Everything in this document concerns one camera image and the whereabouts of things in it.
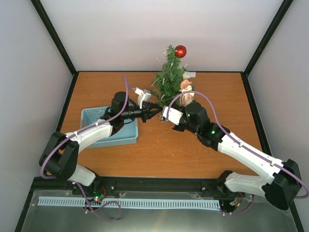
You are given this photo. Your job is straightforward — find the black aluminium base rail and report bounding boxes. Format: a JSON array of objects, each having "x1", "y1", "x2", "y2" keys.
[{"x1": 31, "y1": 175, "x2": 288, "y2": 201}]

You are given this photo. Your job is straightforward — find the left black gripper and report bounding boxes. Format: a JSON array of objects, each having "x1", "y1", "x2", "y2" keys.
[{"x1": 122, "y1": 102, "x2": 162, "y2": 123}]

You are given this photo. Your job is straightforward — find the snowman ornament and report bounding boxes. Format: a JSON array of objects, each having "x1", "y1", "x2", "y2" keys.
[{"x1": 180, "y1": 79, "x2": 195, "y2": 107}]

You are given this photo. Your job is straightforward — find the clear angel ornament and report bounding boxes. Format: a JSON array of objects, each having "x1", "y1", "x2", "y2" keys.
[{"x1": 183, "y1": 71, "x2": 196, "y2": 79}]

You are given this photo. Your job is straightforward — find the red ball ornament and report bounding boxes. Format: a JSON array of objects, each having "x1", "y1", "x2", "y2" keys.
[{"x1": 174, "y1": 45, "x2": 187, "y2": 58}]

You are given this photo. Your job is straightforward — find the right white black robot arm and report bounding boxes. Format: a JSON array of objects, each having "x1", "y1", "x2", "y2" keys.
[{"x1": 163, "y1": 102, "x2": 301, "y2": 210}]

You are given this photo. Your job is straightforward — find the purple floor cable loop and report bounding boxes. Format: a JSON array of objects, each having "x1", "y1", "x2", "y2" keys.
[{"x1": 83, "y1": 188, "x2": 122, "y2": 221}]

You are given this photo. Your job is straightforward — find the blue plastic basket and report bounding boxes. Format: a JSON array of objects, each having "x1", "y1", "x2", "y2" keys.
[{"x1": 80, "y1": 106, "x2": 138, "y2": 148}]

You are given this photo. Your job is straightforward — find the small green christmas tree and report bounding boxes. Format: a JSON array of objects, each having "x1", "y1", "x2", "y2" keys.
[{"x1": 149, "y1": 44, "x2": 194, "y2": 114}]

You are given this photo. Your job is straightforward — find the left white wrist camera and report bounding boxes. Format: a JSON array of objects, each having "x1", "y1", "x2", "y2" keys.
[{"x1": 133, "y1": 87, "x2": 151, "y2": 109}]

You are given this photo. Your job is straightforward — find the light blue cable duct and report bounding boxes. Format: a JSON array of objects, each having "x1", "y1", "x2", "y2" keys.
[{"x1": 37, "y1": 196, "x2": 220, "y2": 211}]

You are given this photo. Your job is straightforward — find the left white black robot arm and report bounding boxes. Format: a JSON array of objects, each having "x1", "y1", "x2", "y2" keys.
[{"x1": 39, "y1": 92, "x2": 163, "y2": 195}]

